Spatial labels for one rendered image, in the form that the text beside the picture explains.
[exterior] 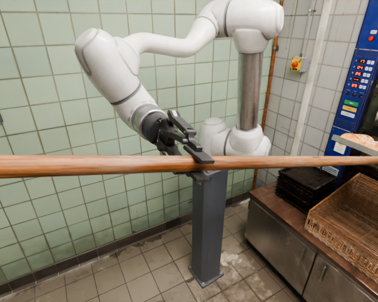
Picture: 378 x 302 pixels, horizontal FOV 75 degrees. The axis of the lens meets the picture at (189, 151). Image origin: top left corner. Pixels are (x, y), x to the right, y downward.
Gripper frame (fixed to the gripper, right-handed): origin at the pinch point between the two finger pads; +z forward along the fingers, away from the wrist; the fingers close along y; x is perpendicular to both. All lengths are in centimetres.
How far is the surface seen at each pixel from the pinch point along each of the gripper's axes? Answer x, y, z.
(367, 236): -146, 55, -4
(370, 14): -134, -64, -53
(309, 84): -148, -21, -82
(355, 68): -142, -37, -52
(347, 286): -118, 74, 6
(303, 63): -141, -34, -88
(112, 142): -22, 49, -125
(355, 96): -146, -21, -47
